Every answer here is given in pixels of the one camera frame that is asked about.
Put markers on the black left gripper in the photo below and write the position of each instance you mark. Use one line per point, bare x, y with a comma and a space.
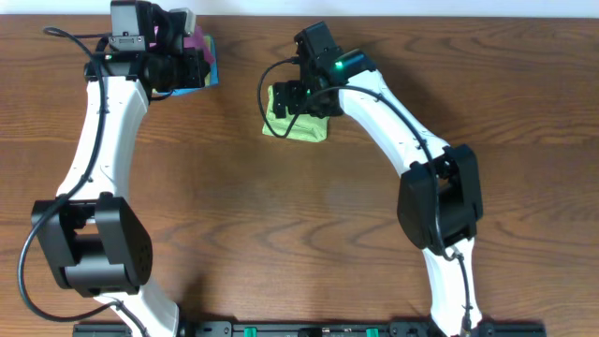
197, 76

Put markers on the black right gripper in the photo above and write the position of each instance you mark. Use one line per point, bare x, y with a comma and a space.
296, 87

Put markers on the green microfiber cloth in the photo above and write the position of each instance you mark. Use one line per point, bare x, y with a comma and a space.
306, 127

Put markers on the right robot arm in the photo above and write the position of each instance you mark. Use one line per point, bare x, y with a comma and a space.
440, 199

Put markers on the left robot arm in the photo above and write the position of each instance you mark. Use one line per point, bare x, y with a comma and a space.
89, 234

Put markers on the purple folded cloth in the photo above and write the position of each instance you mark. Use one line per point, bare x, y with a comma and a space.
203, 47

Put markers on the blue folded cloth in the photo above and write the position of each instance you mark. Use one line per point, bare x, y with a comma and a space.
214, 81

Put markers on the light green folded cloth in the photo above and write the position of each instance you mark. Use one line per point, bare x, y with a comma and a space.
207, 50

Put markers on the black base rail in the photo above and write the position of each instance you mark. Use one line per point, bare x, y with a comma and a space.
392, 329

